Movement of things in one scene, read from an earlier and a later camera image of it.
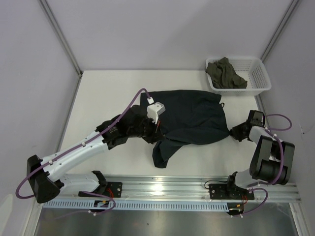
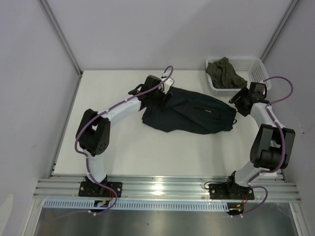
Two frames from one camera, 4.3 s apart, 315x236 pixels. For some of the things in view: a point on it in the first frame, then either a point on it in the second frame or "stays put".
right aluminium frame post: x=278 y=30 stays put
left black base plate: x=114 y=189 stays put
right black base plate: x=227 y=191 stays put
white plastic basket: x=252 y=70 stays put
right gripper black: x=235 y=133 -> x=241 y=94
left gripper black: x=156 y=134 -> x=161 y=103
